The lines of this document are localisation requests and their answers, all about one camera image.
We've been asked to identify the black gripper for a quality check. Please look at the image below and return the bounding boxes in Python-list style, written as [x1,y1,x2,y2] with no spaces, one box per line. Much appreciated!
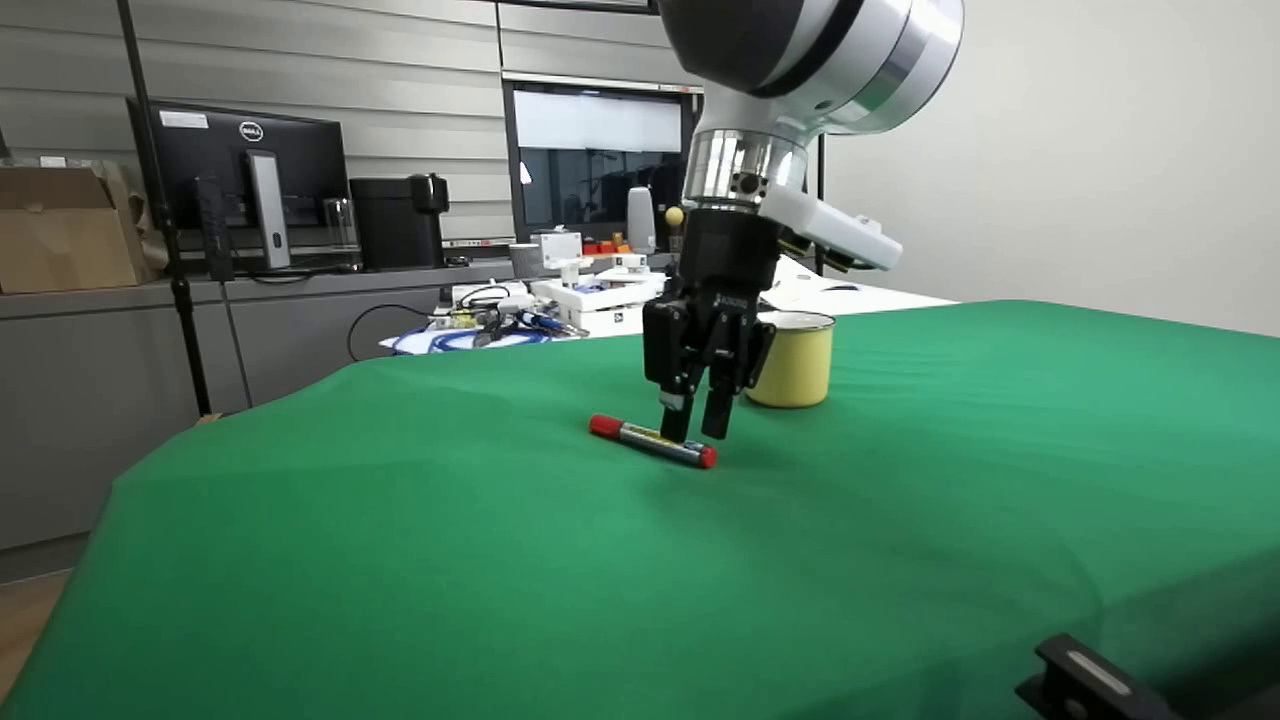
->
[644,207,781,446]

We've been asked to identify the red marker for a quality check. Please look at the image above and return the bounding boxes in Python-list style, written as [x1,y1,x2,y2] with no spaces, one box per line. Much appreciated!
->
[586,415,715,469]

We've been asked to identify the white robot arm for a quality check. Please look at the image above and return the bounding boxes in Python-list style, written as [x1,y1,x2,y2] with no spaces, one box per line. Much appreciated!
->
[644,0,965,440]

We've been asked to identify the yellow mug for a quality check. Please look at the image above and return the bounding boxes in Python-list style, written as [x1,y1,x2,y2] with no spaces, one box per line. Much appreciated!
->
[749,313,832,408]

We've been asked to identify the white paper sheets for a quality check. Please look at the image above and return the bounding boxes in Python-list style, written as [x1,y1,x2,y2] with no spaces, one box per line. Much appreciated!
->
[763,258,939,317]

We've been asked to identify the white electronics clutter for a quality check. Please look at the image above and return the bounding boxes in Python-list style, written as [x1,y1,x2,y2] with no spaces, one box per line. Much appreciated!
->
[380,268,668,355]

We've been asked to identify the black computer tower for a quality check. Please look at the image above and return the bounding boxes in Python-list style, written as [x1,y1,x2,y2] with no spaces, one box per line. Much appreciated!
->
[350,172,447,268]

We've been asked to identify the green table cloth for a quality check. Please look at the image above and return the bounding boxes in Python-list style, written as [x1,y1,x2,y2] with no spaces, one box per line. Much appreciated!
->
[3,300,1280,720]

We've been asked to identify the Dell monitor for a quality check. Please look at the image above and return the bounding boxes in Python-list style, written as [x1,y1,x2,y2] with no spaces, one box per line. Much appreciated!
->
[128,99,361,273]

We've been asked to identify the black tripod stand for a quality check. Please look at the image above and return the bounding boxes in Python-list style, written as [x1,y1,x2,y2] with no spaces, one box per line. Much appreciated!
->
[110,0,220,423]

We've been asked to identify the cardboard box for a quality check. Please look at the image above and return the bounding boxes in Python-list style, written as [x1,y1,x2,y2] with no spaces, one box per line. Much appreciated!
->
[0,166,152,297]

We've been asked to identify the black camera clamp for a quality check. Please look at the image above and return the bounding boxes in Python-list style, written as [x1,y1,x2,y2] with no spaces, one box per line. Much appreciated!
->
[1017,637,1178,720]

